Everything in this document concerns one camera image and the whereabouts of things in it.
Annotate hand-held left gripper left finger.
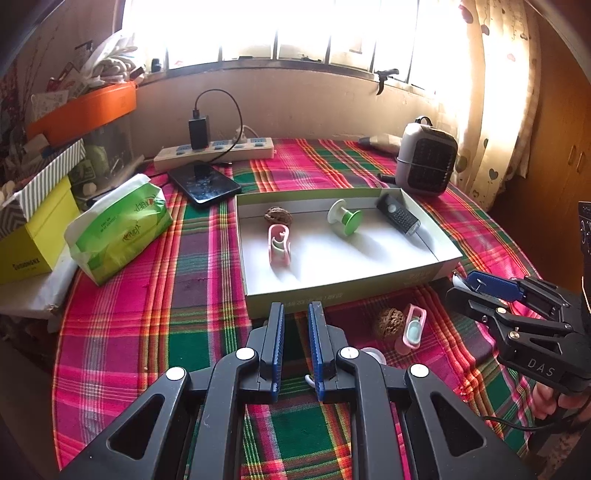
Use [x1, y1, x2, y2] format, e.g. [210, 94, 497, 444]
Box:
[58, 302, 286, 480]

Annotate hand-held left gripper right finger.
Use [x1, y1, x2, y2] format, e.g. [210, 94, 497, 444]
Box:
[308, 301, 536, 480]

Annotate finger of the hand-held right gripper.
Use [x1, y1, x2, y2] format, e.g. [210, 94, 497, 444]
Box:
[466, 270, 579, 320]
[444, 286, 577, 346]

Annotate pink cable clip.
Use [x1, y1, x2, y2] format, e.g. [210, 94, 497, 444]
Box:
[268, 224, 293, 267]
[401, 304, 426, 355]

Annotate green white cardboard box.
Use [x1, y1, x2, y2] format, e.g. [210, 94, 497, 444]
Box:
[235, 187, 464, 320]

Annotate black bike light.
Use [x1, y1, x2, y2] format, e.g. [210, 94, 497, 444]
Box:
[376, 193, 422, 237]

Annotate green white spool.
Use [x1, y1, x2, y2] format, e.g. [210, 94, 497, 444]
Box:
[327, 198, 363, 237]

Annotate person's right hand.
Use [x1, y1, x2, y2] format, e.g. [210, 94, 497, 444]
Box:
[530, 381, 591, 437]

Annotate wooden wardrobe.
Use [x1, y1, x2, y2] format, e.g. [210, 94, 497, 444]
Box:
[501, 28, 591, 296]

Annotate plaid tablecloth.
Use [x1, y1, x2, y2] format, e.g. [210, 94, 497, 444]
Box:
[52, 137, 555, 480]

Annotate grey portable heater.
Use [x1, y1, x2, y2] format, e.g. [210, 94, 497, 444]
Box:
[395, 116, 459, 197]

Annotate heart print curtain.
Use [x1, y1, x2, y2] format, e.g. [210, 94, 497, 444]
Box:
[459, 0, 543, 213]

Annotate black smartphone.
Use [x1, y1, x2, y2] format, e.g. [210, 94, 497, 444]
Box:
[167, 162, 243, 205]

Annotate green tissue pack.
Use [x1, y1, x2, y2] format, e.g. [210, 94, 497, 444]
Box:
[64, 173, 174, 286]

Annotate white power strip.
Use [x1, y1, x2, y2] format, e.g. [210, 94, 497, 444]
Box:
[153, 137, 275, 171]

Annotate black charger adapter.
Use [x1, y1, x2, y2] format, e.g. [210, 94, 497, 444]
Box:
[188, 116, 211, 151]

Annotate clear plastic container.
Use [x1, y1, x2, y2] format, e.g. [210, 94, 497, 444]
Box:
[83, 124, 139, 185]

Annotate yellow cardboard box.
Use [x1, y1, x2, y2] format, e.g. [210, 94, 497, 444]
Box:
[0, 178, 81, 286]

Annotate striped cardboard box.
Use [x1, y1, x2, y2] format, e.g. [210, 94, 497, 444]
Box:
[0, 138, 88, 241]

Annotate orange plastic box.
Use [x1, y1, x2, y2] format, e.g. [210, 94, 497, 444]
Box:
[25, 80, 138, 147]

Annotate window with metal bars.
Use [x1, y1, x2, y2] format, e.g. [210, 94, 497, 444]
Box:
[122, 0, 462, 88]

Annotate dried red flower branches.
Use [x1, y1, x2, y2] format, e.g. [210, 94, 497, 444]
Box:
[0, 28, 51, 139]

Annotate black braided cable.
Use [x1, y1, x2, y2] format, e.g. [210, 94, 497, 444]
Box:
[480, 413, 578, 433]

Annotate black window handle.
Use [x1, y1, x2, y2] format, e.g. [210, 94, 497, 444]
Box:
[375, 68, 400, 96]

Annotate black charging cable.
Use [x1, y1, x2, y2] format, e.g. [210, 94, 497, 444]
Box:
[194, 89, 243, 162]

